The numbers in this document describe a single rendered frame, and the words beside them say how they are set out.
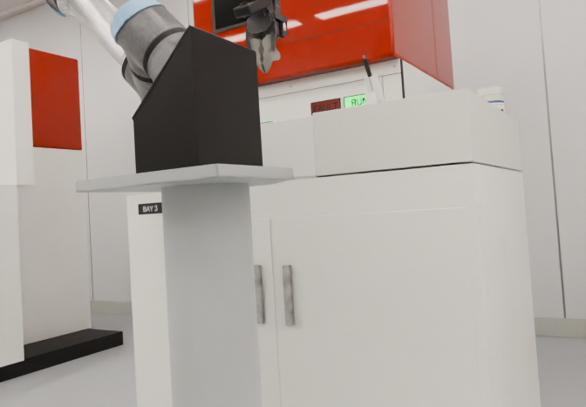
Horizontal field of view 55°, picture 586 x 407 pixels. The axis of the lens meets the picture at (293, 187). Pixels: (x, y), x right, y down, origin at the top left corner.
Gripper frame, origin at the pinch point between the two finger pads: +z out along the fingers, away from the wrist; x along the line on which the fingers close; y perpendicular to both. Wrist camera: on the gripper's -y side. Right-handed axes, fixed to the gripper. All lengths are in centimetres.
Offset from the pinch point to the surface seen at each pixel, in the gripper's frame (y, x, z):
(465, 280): -4, -47, 52
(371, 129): -4.0, -29.3, 19.8
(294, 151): -4.0, -9.7, 22.4
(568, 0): 207, -58, -64
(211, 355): -43, -14, 60
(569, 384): 127, -51, 111
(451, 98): -4.0, -46.7, 15.8
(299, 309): -4, -9, 59
